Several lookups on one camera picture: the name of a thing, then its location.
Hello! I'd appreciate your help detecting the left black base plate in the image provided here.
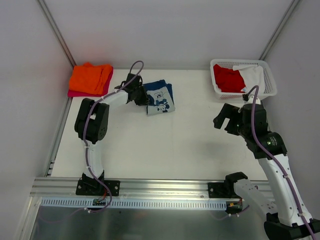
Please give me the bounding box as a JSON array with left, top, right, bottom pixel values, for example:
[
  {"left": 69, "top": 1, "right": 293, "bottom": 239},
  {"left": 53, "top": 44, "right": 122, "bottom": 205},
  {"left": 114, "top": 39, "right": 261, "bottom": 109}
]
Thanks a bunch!
[{"left": 75, "top": 177, "right": 121, "bottom": 197}]

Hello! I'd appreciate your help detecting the orange folded t shirt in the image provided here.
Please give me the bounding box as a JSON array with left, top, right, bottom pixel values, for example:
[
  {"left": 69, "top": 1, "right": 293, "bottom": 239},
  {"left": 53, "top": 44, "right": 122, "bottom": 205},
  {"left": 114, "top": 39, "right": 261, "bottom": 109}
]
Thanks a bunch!
[{"left": 68, "top": 62, "right": 112, "bottom": 95}]

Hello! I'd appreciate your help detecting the white slotted cable duct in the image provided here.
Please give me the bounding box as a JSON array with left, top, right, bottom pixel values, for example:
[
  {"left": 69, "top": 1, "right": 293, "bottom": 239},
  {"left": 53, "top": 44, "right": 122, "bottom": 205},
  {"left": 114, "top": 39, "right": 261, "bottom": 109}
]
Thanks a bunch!
[{"left": 40, "top": 197, "right": 227, "bottom": 211}]

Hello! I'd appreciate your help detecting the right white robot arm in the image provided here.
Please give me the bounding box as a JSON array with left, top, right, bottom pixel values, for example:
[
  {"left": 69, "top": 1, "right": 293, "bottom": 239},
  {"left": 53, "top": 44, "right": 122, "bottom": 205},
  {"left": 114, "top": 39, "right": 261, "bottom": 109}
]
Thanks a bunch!
[{"left": 209, "top": 103, "right": 320, "bottom": 240}]

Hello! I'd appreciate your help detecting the blue t shirt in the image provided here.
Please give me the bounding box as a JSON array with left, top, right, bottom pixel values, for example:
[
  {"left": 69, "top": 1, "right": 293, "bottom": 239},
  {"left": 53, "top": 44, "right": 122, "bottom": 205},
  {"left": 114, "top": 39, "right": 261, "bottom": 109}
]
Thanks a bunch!
[{"left": 143, "top": 79, "right": 176, "bottom": 116}]

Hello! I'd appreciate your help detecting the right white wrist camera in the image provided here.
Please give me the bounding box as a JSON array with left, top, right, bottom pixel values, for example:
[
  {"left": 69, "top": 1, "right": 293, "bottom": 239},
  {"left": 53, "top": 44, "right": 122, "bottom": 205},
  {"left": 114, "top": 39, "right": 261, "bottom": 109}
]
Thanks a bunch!
[{"left": 242, "top": 94, "right": 261, "bottom": 105}]

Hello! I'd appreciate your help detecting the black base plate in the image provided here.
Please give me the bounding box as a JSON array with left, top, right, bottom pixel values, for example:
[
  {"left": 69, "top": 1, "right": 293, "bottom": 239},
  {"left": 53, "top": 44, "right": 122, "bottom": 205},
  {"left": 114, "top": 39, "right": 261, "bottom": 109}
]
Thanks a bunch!
[
  {"left": 207, "top": 182, "right": 240, "bottom": 199},
  {"left": 75, "top": 177, "right": 121, "bottom": 197}
]

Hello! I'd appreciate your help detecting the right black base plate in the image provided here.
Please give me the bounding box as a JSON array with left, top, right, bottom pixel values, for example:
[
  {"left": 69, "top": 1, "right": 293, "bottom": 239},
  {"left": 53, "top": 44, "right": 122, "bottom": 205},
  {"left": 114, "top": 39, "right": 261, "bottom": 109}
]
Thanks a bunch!
[{"left": 207, "top": 182, "right": 240, "bottom": 199}]

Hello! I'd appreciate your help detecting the pink folded t shirt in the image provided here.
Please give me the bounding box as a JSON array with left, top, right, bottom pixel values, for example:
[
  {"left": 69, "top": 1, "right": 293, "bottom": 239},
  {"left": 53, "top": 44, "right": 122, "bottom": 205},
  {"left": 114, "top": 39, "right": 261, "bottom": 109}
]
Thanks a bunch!
[{"left": 66, "top": 66, "right": 115, "bottom": 98}]

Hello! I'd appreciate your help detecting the white t shirt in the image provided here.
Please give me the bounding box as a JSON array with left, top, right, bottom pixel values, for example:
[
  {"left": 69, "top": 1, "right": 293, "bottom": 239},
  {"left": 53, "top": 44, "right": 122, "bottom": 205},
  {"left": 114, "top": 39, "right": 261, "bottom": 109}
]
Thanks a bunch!
[{"left": 232, "top": 64, "right": 265, "bottom": 95}]

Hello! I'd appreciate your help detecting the white plastic basket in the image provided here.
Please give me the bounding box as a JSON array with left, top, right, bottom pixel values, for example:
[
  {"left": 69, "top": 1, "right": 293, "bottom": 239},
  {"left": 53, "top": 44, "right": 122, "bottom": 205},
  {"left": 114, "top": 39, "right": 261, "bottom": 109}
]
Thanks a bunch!
[{"left": 210, "top": 59, "right": 277, "bottom": 101}]

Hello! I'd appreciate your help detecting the red t shirt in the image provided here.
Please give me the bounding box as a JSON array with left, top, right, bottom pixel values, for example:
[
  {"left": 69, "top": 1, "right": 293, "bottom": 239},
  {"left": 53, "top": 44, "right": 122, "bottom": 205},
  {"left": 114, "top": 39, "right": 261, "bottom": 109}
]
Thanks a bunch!
[{"left": 213, "top": 64, "right": 246, "bottom": 93}]

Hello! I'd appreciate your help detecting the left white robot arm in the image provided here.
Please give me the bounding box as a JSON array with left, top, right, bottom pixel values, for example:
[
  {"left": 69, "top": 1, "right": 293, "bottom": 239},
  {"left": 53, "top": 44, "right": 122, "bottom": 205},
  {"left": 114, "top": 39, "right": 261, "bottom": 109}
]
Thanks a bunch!
[{"left": 74, "top": 73, "right": 149, "bottom": 196}]

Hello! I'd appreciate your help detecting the aluminium mounting rail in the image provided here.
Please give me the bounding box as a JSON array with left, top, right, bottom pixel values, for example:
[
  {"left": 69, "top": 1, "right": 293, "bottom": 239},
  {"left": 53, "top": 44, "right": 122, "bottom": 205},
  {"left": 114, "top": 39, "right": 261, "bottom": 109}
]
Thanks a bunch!
[{"left": 29, "top": 176, "right": 238, "bottom": 201}]

